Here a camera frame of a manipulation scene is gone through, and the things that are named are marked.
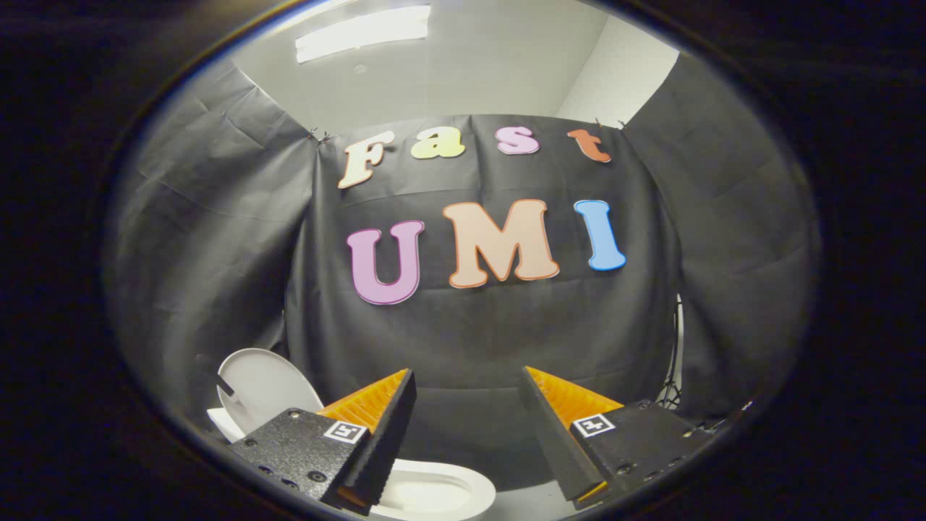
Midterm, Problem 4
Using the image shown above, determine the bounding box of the white toilet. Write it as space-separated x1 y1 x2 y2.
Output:
206 407 498 521

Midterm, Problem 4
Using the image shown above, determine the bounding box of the ceiling light panel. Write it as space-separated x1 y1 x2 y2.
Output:
294 5 433 65

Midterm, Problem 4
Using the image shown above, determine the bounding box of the white toilet lid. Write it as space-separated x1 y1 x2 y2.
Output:
217 348 325 436

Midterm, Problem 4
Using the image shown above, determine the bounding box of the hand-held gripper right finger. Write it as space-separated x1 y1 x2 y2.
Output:
518 365 717 511

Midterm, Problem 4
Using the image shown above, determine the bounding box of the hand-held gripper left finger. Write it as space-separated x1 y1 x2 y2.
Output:
228 368 419 516

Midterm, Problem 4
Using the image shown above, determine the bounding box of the black tripod light stand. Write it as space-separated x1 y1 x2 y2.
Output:
657 293 685 410

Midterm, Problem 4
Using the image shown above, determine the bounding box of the black backdrop cloth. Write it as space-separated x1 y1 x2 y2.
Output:
101 51 823 494

